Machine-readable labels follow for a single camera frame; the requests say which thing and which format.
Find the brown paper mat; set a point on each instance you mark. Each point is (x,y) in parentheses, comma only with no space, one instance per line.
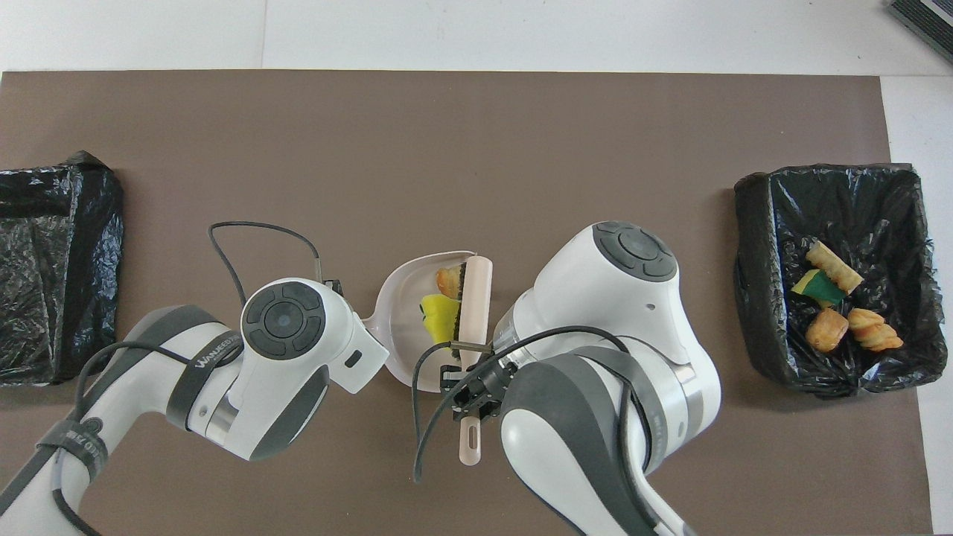
(476,149)

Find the green yellow sponge wedge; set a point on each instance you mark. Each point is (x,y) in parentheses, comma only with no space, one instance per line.
(819,288)

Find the plain yellow sponge piece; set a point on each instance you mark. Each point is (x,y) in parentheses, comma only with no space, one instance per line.
(439,311)

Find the beige plastic dustpan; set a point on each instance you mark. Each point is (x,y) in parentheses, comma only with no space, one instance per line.
(402,313)

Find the grey ribbed device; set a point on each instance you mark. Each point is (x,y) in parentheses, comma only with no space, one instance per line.
(927,18)

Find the flaky croissant piece with peel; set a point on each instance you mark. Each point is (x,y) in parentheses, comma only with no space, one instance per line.
(449,283)

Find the brown bread roll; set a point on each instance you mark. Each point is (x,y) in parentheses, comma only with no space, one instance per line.
(826,331)

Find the orange striped croissant piece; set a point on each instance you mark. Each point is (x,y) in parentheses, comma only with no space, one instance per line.
(875,331)

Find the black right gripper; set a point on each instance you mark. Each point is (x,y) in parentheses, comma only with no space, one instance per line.
(495,383)

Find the beige brush black bristles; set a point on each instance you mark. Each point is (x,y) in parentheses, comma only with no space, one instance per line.
(476,298)

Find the yellow sponge green backing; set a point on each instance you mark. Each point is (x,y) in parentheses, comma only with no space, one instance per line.
(444,336)

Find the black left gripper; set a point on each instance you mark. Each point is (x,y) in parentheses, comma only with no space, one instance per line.
(333,287)

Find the black bag lined bin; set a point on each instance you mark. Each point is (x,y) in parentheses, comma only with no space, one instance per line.
(52,260)
(774,223)

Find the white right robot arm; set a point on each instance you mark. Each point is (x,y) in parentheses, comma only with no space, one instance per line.
(618,313)

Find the pale croissant piece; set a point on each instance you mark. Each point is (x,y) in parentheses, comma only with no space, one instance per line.
(835,268)

